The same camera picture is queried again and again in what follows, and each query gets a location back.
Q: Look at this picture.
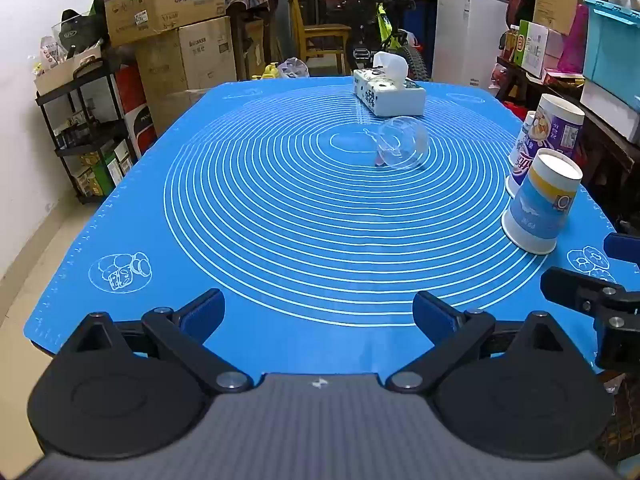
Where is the wooden chair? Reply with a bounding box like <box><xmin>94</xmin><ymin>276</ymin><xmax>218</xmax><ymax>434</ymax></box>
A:
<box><xmin>289</xmin><ymin>0</ymin><xmax>353</xmax><ymax>77</ymax></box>

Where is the printed brown cardboard box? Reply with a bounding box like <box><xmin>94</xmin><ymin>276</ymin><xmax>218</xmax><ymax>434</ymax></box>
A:
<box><xmin>100</xmin><ymin>0</ymin><xmax>227</xmax><ymax>47</ymax></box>

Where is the black helmet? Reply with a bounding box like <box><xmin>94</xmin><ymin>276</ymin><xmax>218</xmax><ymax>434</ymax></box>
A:
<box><xmin>59</xmin><ymin>9</ymin><xmax>110</xmax><ymax>56</ymax></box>

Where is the black metal shelf rack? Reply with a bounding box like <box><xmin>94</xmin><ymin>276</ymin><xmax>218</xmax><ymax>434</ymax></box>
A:
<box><xmin>35</xmin><ymin>57</ymin><xmax>147</xmax><ymax>206</ymax></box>

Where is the open cardboard box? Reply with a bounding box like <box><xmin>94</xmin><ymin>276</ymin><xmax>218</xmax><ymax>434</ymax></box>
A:
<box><xmin>34</xmin><ymin>47</ymin><xmax>104</xmax><ymax>96</ymax></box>

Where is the white tissue box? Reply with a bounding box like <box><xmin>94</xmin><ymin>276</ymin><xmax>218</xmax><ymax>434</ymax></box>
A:
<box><xmin>353</xmin><ymin>51</ymin><xmax>427</xmax><ymax>117</ymax></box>

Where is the dark wooden side table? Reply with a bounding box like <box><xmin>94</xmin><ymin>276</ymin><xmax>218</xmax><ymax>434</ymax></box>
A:
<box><xmin>494</xmin><ymin>56</ymin><xmax>640</xmax><ymax>233</ymax></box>

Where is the crumpled plastic bag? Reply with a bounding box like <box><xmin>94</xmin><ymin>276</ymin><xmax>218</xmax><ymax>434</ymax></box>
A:
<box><xmin>277</xmin><ymin>56</ymin><xmax>311</xmax><ymax>79</ymax></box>

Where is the purple print paper cup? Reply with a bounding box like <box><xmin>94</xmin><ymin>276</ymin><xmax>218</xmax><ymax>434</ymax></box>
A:
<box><xmin>520</xmin><ymin>93</ymin><xmax>586</xmax><ymax>162</ymax></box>

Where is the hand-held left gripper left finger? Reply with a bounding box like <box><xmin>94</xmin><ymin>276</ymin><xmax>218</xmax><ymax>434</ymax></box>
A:
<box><xmin>59</xmin><ymin>288</ymin><xmax>254</xmax><ymax>395</ymax></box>

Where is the large plain cardboard box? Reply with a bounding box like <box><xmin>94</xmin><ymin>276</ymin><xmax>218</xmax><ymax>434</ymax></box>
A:
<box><xmin>134</xmin><ymin>16</ymin><xmax>238</xmax><ymax>93</ymax></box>

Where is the white chest freezer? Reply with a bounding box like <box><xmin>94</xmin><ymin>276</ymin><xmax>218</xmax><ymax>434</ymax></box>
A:
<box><xmin>431</xmin><ymin>0</ymin><xmax>514</xmax><ymax>92</ymax></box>

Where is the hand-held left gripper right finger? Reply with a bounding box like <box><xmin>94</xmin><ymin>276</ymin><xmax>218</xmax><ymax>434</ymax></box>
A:
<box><xmin>386</xmin><ymin>290</ymin><xmax>595</xmax><ymax>394</ymax></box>

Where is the bicycle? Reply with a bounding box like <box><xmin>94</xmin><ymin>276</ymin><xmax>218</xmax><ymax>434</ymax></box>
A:
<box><xmin>320</xmin><ymin>0</ymin><xmax>431</xmax><ymax>82</ymax></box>

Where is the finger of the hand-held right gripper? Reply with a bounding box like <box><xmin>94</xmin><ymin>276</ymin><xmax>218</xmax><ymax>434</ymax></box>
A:
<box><xmin>603</xmin><ymin>233</ymin><xmax>640</xmax><ymax>264</ymax></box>
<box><xmin>540</xmin><ymin>266</ymin><xmax>640</xmax><ymax>372</ymax></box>

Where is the red and black box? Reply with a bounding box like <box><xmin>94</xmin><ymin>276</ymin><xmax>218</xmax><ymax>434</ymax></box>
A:
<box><xmin>115</xmin><ymin>62</ymin><xmax>159</xmax><ymax>157</ymax></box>

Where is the teal plastic storage bin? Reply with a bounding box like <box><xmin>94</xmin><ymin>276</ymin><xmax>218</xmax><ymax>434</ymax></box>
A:
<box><xmin>582</xmin><ymin>0</ymin><xmax>640</xmax><ymax>99</ymax></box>

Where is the pink bag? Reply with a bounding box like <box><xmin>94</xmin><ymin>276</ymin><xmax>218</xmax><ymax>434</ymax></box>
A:
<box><xmin>557</xmin><ymin>5</ymin><xmax>589</xmax><ymax>74</ymax></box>

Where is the blue silicone baking mat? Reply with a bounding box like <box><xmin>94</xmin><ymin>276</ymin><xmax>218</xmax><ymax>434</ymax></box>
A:
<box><xmin>22</xmin><ymin>76</ymin><xmax>620</xmax><ymax>377</ymax></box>

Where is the green and white box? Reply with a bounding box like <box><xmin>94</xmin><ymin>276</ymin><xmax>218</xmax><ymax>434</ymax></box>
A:
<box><xmin>514</xmin><ymin>20</ymin><xmax>564</xmax><ymax>79</ymax></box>

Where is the yellow and blue paper cup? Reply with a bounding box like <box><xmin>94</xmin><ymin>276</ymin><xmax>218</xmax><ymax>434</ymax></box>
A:
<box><xmin>501</xmin><ymin>148</ymin><xmax>584</xmax><ymax>256</ymax></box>

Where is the white flat box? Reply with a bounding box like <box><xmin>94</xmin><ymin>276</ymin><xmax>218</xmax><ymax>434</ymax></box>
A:
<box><xmin>580</xmin><ymin>79</ymin><xmax>640</xmax><ymax>144</ymax></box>

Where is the pink print paper cup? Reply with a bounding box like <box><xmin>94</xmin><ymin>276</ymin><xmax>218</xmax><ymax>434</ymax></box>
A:
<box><xmin>505</xmin><ymin>110</ymin><xmax>540</xmax><ymax>199</ymax></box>

